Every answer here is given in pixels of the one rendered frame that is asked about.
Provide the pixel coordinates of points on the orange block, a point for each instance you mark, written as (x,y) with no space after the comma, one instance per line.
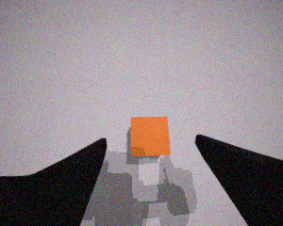
(149,136)

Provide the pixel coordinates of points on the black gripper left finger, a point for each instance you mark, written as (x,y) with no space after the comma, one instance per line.
(57,195)

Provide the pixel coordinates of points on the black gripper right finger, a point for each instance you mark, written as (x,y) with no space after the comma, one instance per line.
(253,181)

